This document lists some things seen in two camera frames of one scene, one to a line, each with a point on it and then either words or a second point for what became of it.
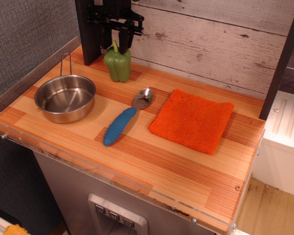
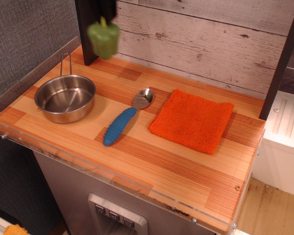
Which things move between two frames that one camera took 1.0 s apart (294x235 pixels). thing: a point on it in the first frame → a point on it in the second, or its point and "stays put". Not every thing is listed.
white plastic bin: (280, 160) stays put
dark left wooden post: (90, 17) stays put
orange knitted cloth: (191, 122) stays put
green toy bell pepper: (119, 65) → (104, 38)
